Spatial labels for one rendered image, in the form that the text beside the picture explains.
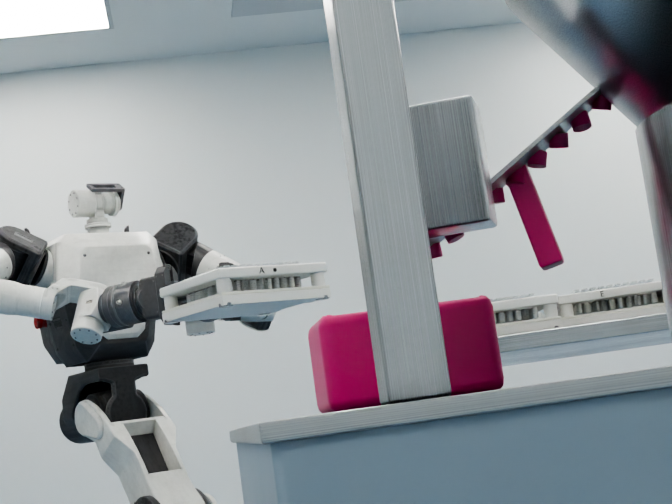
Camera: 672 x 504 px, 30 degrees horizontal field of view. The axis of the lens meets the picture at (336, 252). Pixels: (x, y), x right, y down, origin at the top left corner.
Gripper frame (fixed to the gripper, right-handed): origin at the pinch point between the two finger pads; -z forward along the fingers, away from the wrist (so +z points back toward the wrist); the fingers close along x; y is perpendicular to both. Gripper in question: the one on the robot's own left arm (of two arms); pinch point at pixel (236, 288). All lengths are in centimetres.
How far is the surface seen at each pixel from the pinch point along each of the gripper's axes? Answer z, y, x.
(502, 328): -29, -44, 17
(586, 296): -32, -65, 13
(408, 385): -173, 64, 32
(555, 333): -38, -51, 20
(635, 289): -38, -73, 13
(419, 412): -181, 68, 34
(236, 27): 347, -171, -191
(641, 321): -46, -66, 20
